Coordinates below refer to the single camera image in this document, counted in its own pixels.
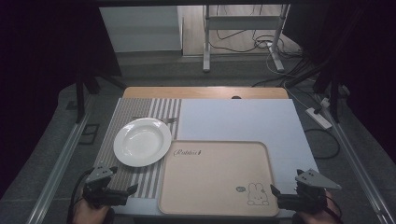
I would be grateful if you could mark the beige tray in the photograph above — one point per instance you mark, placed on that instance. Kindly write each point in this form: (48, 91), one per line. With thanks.
(218, 180)

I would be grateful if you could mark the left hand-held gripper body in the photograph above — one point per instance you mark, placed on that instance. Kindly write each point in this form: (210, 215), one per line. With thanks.
(99, 191)

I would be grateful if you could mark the white plate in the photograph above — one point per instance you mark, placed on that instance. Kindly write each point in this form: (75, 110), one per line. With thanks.
(142, 142)

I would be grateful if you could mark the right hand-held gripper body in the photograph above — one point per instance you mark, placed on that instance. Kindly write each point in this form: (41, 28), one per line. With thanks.
(306, 199)

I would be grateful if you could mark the aluminium rail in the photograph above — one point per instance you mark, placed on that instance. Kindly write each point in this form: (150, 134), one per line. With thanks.
(361, 168)
(59, 168)

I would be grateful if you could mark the person's left hand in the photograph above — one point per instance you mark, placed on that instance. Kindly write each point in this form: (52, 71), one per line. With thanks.
(90, 215)

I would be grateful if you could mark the white metal stand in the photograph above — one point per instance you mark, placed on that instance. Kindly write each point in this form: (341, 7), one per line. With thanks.
(243, 23)

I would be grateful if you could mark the person's right hand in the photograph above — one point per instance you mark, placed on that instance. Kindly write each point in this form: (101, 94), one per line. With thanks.
(320, 217)

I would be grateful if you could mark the dark curtain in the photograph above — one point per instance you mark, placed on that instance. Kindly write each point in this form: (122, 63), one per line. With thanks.
(46, 77)
(358, 62)

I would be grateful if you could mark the small white adapter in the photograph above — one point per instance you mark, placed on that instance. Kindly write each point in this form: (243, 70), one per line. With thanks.
(325, 102)

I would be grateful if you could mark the black stand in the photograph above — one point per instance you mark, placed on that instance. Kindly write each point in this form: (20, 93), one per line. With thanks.
(81, 93)
(334, 93)

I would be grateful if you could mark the grey striped placemat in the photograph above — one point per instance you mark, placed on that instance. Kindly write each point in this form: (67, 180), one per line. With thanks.
(130, 109)

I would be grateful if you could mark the white power strip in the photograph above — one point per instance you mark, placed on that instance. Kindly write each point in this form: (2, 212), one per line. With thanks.
(318, 118)

